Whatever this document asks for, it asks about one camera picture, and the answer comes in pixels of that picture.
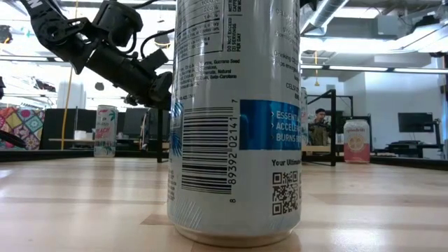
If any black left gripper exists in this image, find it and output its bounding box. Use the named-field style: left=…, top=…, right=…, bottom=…
left=85, top=43, right=173, bottom=110

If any white can blue band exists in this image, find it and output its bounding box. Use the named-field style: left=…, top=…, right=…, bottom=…
left=167, top=0, right=302, bottom=248

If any white column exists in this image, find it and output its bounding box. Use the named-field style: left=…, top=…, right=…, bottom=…
left=56, top=79, right=88, bottom=110

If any white peach vibe can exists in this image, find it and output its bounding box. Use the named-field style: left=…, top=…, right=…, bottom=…
left=93, top=104, right=120, bottom=158

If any white box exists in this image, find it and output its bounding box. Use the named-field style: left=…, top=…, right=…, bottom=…
left=73, top=129, right=95, bottom=141

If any black office partition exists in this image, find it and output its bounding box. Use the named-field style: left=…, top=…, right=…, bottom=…
left=39, top=108, right=98, bottom=151

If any colourful patterned quilt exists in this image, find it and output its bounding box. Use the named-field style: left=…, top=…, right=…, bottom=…
left=0, top=106, right=46, bottom=151

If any yellow hanging pendant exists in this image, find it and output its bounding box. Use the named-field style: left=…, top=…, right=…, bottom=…
left=314, top=51, right=321, bottom=87

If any person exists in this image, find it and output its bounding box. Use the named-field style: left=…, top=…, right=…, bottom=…
left=307, top=107, right=332, bottom=147

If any pink white spindrift can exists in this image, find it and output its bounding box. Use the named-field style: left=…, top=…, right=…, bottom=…
left=343, top=119, right=372, bottom=165

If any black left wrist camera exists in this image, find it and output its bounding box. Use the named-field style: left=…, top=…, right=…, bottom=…
left=140, top=48, right=169, bottom=73

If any yellow extension cable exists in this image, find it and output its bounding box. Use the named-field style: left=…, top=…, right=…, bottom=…
left=60, top=0, right=78, bottom=151

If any black left table frame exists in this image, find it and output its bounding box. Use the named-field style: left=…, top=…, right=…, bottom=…
left=0, top=148, right=169, bottom=164

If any black table frame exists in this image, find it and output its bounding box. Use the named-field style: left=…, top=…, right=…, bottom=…
left=0, top=148, right=169, bottom=164
left=370, top=155, right=448, bottom=172

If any black curved cable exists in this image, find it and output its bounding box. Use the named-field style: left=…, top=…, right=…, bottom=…
left=0, top=129, right=27, bottom=150

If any silver spiral duct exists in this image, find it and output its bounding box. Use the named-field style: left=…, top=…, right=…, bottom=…
left=302, top=0, right=351, bottom=34

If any black wall monitor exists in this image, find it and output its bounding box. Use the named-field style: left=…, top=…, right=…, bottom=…
left=397, top=112, right=434, bottom=134

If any black right table frame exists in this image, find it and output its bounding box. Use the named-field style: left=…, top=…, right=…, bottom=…
left=370, top=155, right=448, bottom=172

